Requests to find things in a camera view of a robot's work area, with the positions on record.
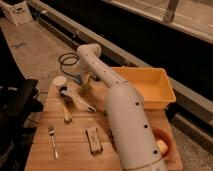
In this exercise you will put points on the white cardboard box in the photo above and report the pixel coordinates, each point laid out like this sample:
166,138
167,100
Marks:
18,13

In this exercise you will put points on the yellow apple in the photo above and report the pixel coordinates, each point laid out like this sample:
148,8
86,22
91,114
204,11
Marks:
162,146

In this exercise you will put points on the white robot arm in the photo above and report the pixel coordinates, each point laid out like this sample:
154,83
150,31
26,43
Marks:
134,140

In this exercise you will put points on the white round cup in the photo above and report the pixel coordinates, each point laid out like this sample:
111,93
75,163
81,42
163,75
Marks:
59,81

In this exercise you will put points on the silver fork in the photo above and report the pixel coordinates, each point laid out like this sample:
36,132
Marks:
51,133

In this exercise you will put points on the metal floor rail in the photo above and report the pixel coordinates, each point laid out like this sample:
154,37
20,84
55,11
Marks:
126,36

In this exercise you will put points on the orange bowl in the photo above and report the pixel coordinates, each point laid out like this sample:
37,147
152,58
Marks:
161,134

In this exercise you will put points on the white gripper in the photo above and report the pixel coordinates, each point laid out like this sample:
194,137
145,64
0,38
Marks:
88,77

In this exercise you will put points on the brown rectangular block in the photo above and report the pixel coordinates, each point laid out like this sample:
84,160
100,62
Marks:
94,141

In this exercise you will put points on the green cup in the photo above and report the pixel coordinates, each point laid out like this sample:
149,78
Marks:
86,87

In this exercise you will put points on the yellow plastic tray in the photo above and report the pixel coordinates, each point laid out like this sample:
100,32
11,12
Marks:
152,83

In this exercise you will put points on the black chair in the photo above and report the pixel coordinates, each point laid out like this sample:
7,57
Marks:
12,119

